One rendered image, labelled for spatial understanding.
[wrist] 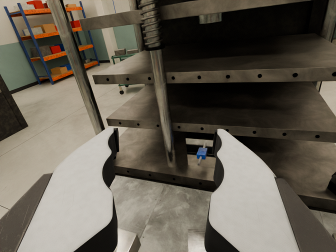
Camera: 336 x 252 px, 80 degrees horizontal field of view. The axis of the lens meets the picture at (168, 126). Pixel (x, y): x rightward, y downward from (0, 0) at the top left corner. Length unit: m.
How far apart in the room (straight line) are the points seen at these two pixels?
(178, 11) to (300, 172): 0.89
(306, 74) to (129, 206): 0.86
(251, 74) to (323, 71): 0.23
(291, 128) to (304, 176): 0.27
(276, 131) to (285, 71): 0.25
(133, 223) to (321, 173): 0.87
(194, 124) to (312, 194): 0.57
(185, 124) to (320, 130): 0.55
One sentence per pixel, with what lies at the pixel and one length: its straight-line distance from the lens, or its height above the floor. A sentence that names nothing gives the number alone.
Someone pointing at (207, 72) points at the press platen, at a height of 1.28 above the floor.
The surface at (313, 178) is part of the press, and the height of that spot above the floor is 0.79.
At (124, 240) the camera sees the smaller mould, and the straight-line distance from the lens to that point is 0.80.
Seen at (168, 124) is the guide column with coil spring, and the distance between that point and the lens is 0.97.
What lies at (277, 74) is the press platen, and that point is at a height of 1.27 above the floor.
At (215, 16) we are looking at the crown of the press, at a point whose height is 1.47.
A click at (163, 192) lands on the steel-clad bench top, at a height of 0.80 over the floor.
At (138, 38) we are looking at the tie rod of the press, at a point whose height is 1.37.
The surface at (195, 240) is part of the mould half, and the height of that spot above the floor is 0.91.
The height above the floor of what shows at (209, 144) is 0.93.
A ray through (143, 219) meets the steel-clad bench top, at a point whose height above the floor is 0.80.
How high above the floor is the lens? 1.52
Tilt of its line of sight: 29 degrees down
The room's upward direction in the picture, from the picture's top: 9 degrees counter-clockwise
